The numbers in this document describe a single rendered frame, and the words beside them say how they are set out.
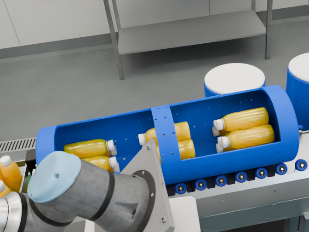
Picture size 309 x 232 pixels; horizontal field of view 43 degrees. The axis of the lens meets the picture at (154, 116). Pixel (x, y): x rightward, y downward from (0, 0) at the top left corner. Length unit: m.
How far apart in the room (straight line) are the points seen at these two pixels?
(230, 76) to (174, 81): 2.03
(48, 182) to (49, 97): 3.28
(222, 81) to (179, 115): 0.40
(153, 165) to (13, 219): 0.33
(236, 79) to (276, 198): 0.59
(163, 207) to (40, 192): 0.25
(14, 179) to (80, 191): 0.84
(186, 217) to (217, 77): 0.93
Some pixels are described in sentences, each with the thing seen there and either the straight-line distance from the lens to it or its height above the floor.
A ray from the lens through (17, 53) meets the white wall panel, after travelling 5.09.
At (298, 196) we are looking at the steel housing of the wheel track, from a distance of 1.59.
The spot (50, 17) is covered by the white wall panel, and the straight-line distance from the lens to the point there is 4.81.
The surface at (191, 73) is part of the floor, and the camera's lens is 3.98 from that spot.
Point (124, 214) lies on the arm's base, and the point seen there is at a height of 1.36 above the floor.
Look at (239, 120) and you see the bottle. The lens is 1.40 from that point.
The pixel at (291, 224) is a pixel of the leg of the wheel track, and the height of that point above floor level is 0.42.
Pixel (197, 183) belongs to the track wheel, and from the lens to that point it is 1.44.
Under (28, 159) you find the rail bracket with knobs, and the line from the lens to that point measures 1.70.
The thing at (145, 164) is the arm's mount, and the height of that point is 1.36.
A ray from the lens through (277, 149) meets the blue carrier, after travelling 1.38.
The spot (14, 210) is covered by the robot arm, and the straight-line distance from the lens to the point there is 0.89.
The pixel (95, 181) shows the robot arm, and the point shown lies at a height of 1.44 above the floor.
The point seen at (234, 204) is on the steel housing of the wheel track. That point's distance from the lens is 1.52.
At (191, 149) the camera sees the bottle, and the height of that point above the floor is 1.12.
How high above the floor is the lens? 2.01
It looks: 36 degrees down
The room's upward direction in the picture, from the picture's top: 10 degrees counter-clockwise
